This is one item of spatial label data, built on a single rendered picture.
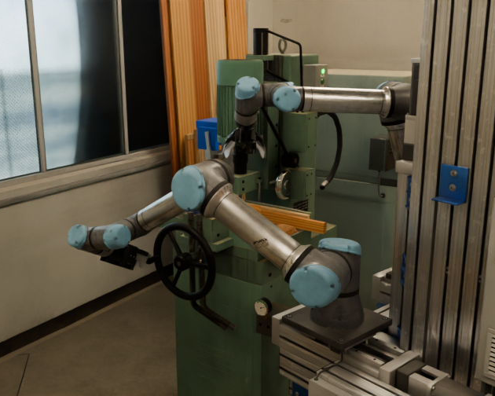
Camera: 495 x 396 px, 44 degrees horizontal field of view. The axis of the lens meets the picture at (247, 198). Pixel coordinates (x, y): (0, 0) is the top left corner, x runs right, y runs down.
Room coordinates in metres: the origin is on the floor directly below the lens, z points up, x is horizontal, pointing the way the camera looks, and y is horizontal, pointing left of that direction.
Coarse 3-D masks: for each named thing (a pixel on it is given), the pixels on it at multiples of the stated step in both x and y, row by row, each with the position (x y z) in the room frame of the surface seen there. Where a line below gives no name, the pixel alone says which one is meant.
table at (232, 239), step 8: (232, 232) 2.14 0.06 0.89; (296, 232) 2.11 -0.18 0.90; (304, 232) 2.14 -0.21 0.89; (184, 240) 2.15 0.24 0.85; (224, 240) 2.10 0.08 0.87; (232, 240) 2.13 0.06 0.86; (240, 240) 2.11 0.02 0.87; (296, 240) 2.09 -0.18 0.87; (304, 240) 2.14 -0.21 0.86; (216, 248) 2.06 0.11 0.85; (224, 248) 2.09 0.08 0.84; (248, 248) 2.09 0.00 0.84
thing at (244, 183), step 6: (234, 174) 2.31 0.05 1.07; (240, 174) 2.31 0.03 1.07; (246, 174) 2.31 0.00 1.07; (252, 174) 2.33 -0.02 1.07; (258, 174) 2.36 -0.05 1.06; (240, 180) 2.26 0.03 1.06; (246, 180) 2.29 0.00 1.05; (252, 180) 2.33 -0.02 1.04; (234, 186) 2.27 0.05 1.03; (240, 186) 2.26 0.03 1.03; (246, 186) 2.29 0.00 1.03; (252, 186) 2.33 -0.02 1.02; (234, 192) 2.27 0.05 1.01; (240, 192) 2.26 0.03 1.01
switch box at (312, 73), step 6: (306, 66) 2.46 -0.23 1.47; (312, 66) 2.45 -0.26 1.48; (318, 66) 2.45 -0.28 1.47; (324, 66) 2.49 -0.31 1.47; (306, 72) 2.46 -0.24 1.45; (312, 72) 2.45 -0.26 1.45; (318, 72) 2.45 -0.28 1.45; (324, 72) 2.49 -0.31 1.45; (306, 78) 2.46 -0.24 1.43; (312, 78) 2.45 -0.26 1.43; (318, 78) 2.45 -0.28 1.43; (324, 78) 2.50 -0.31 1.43; (306, 84) 2.46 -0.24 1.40; (312, 84) 2.45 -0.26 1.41; (318, 84) 2.46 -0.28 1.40; (324, 84) 2.50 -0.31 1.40
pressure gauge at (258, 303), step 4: (256, 300) 1.99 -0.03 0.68; (260, 300) 1.98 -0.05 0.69; (264, 300) 1.98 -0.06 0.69; (268, 300) 1.99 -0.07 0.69; (256, 304) 2.00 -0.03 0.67; (260, 304) 1.99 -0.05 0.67; (264, 304) 1.98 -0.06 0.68; (268, 304) 1.98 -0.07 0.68; (256, 308) 2.00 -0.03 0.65; (264, 308) 1.98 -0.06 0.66; (268, 308) 1.97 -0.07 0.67; (256, 312) 1.99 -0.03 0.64; (260, 312) 1.98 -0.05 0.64; (264, 312) 1.98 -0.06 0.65; (268, 312) 1.97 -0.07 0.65; (264, 316) 2.00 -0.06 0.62
